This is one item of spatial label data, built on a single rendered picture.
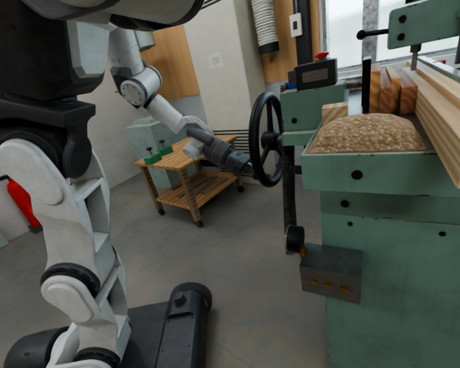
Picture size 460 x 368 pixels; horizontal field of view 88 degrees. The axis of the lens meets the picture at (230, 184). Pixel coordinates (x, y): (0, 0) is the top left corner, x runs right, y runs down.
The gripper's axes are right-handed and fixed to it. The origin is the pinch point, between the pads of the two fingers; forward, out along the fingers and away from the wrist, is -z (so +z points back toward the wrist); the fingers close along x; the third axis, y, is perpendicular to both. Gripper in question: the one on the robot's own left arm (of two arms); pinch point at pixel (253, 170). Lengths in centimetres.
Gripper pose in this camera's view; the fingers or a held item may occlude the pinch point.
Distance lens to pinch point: 82.9
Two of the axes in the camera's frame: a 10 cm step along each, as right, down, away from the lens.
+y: 3.2, -8.0, -5.1
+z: -8.5, -4.7, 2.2
